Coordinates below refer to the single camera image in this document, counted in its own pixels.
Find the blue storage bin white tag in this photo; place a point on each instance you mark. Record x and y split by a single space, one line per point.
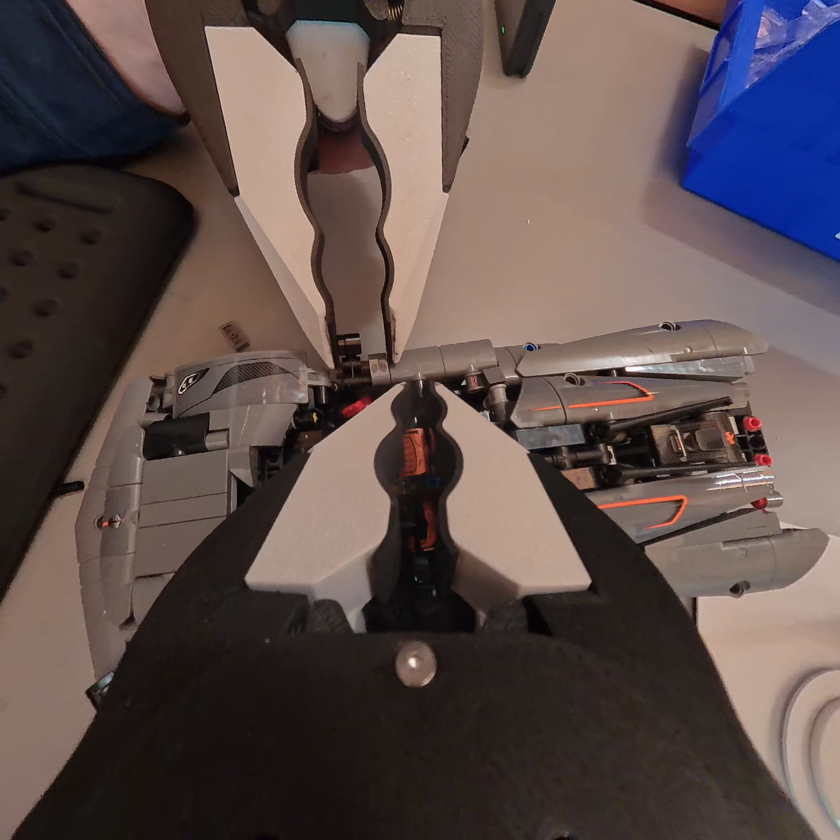
774 131

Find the dark grey jumper plate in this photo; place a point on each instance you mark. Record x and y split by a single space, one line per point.
235 333

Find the person's left forearm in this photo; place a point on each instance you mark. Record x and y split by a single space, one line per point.
65 85

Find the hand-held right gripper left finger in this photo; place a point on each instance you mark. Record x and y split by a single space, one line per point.
321 525

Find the white book stand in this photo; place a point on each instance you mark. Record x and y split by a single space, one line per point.
774 689

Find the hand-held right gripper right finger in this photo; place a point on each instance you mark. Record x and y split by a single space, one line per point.
518 525

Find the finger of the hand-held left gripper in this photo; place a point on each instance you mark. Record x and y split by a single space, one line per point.
262 164
413 144

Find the grey orange lego car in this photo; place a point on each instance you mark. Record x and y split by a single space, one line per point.
184 499

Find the person's left hand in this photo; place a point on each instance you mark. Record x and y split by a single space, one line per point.
338 154

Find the black power bank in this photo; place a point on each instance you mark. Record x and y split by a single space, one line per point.
525 33

